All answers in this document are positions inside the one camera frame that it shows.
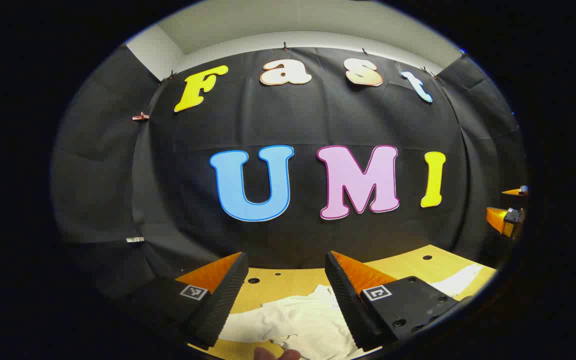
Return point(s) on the red clip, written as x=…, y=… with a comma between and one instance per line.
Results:
x=141, y=117

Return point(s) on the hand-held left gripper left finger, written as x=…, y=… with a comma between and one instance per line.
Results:
x=225, y=295

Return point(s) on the black backdrop cloth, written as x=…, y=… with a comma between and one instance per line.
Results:
x=308, y=120

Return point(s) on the white clip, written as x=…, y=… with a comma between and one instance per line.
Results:
x=135, y=240

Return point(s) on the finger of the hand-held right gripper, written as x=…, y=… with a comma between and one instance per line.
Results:
x=497, y=217
x=517, y=191

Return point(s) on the white garment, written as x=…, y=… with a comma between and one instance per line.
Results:
x=303, y=320

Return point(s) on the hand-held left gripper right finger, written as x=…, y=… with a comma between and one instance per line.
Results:
x=348, y=305

